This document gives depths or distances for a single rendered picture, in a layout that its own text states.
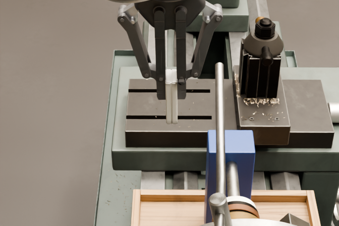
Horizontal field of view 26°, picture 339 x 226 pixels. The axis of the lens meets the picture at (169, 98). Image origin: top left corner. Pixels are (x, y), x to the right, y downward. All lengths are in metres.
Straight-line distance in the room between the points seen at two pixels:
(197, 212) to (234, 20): 0.68
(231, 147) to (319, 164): 0.36
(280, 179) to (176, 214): 0.25
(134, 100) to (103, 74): 1.70
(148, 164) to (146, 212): 0.13
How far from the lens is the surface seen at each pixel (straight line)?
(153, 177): 1.56
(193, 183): 1.56
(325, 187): 1.63
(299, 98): 1.61
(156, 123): 1.52
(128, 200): 1.96
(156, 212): 1.46
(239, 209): 1.16
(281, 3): 3.82
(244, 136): 1.29
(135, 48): 0.90
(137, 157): 1.54
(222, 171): 0.94
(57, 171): 2.84
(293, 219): 1.04
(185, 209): 1.47
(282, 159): 1.56
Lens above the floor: 1.96
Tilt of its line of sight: 39 degrees down
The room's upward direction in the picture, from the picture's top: straight up
